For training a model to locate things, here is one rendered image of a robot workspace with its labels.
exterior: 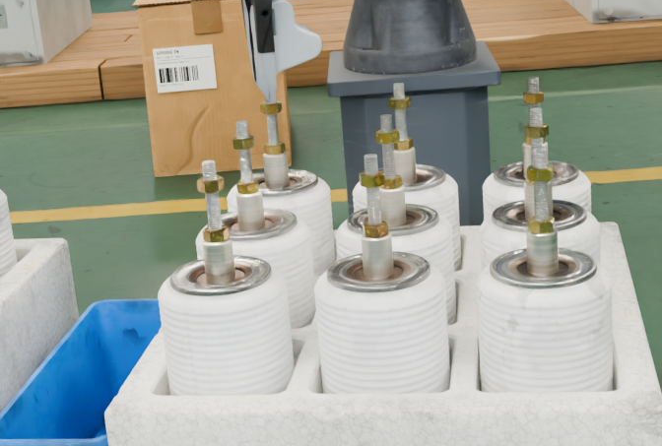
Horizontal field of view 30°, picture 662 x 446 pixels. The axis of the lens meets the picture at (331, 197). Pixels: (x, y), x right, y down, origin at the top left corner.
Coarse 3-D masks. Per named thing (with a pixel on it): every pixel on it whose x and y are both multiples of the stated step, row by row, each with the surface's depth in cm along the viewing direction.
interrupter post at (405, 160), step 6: (408, 150) 111; (414, 150) 111; (396, 156) 111; (402, 156) 110; (408, 156) 111; (414, 156) 111; (396, 162) 111; (402, 162) 111; (408, 162) 111; (414, 162) 111; (396, 168) 111; (402, 168) 111; (408, 168) 111; (414, 168) 111; (402, 174) 111; (408, 174) 111; (414, 174) 111; (408, 180) 111; (414, 180) 112
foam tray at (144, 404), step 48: (480, 240) 116; (624, 288) 102; (624, 336) 93; (144, 384) 92; (480, 384) 96; (624, 384) 86; (144, 432) 88; (192, 432) 87; (240, 432) 87; (288, 432) 86; (336, 432) 86; (384, 432) 85; (432, 432) 85; (480, 432) 84; (528, 432) 84; (576, 432) 83; (624, 432) 83
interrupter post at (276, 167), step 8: (264, 160) 113; (272, 160) 112; (280, 160) 112; (264, 168) 113; (272, 168) 113; (280, 168) 113; (288, 168) 114; (272, 176) 113; (280, 176) 113; (288, 176) 114; (272, 184) 113; (280, 184) 113; (288, 184) 114
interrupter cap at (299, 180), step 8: (256, 176) 116; (264, 176) 116; (296, 176) 115; (304, 176) 115; (312, 176) 115; (264, 184) 114; (296, 184) 113; (304, 184) 113; (312, 184) 112; (264, 192) 111; (272, 192) 110; (280, 192) 110; (288, 192) 111; (296, 192) 111
